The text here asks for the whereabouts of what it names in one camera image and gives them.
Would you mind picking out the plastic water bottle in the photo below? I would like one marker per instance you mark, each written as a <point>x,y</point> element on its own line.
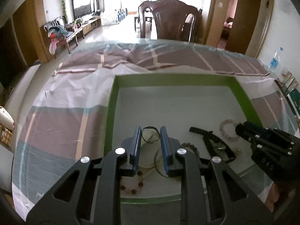
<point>276,59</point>

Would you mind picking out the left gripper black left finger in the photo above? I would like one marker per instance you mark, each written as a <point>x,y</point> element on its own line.
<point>132,147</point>

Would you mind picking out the wooden bench with clothes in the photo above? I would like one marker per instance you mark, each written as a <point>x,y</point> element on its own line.
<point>61,34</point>

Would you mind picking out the black wristwatch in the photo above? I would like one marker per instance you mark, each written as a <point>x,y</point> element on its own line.
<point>215,146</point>

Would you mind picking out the dark wooden chair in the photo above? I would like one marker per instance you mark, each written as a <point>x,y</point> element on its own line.
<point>174,20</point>

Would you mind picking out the green book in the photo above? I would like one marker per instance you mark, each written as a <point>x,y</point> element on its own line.
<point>294,97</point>

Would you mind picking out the silver bangle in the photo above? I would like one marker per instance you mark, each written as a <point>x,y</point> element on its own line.
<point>150,135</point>

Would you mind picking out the green cardboard box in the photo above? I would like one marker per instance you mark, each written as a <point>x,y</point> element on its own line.
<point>177,102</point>

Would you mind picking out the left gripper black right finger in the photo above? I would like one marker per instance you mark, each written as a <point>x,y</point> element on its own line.
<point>172,154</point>

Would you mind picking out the plaid bed sheet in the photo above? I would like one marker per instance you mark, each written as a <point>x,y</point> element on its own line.
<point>67,118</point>

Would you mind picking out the television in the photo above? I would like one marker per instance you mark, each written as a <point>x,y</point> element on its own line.
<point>83,7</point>

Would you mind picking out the person's right hand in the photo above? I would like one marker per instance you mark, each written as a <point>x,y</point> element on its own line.
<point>278,199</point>

